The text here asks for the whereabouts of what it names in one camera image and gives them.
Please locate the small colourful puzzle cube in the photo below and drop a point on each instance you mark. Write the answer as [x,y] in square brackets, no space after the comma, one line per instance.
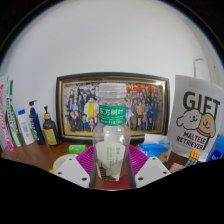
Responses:
[192,158]

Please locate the flat round red coaster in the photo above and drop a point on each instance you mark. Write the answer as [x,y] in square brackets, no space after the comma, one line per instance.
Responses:
[116,184]

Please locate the clear green-labelled drink bottle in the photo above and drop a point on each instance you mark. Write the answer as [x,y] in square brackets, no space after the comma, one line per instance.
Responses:
[111,133]

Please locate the framed group picture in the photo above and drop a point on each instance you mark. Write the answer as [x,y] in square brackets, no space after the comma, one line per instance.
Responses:
[146,106]

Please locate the dark blue pump bottle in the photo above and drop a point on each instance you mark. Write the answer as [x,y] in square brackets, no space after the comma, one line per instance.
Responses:
[36,126]

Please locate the small green packet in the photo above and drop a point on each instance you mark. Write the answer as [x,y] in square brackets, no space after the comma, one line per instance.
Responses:
[77,149]

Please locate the blue tissue pack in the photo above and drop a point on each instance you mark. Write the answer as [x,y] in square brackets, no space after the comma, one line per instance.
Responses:
[156,150]

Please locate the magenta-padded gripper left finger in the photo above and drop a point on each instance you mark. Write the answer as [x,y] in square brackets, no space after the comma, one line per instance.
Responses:
[71,170]

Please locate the white bottle with blue cap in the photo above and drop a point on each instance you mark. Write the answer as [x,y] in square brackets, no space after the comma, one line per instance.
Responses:
[26,128]

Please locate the tall white and blue box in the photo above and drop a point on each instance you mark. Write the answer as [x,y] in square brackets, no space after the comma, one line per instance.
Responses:
[14,123]

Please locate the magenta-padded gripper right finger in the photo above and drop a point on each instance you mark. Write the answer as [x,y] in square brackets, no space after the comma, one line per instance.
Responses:
[151,170]

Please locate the small snack packet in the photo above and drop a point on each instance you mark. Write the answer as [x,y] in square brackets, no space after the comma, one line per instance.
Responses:
[176,167]

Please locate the tall pink and white box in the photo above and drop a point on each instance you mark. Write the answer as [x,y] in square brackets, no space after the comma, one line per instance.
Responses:
[4,120]

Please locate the white paper gift bag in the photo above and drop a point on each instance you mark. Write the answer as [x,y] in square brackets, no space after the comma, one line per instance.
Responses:
[196,113]

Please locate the dark amber pump bottle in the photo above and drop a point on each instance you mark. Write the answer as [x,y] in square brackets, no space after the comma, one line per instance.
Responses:
[51,131]

